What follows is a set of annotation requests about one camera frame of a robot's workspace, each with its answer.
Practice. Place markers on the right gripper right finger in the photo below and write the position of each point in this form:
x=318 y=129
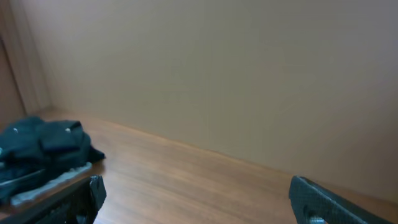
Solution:
x=312 y=203

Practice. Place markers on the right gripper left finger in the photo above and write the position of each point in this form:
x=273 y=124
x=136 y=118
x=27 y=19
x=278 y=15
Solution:
x=79 y=203

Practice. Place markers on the black polo shirt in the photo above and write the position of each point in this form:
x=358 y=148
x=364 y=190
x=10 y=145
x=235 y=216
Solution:
x=59 y=145

